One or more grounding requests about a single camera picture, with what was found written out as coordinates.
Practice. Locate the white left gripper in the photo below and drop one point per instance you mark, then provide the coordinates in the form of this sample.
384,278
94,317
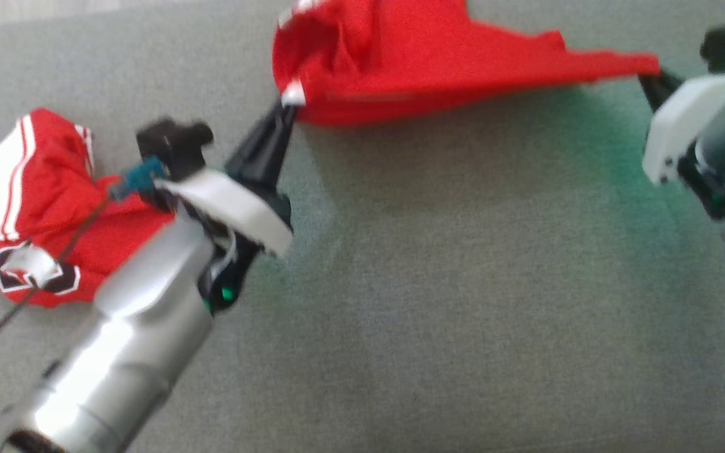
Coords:
243,211

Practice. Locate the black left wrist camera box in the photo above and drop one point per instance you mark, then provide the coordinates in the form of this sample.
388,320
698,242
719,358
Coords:
170,148

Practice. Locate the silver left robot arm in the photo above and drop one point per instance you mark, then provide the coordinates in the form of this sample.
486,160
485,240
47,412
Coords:
129,340

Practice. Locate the red shorts with white stripe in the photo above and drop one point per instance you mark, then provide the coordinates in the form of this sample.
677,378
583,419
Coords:
413,56

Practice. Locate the large grey sofa seat cushion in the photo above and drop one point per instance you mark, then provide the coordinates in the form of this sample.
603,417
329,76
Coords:
463,283

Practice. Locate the red jersey with black number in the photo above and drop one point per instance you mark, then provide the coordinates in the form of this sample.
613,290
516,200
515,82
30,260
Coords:
41,195

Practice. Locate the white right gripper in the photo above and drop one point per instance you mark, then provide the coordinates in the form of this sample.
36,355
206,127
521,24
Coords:
690,119

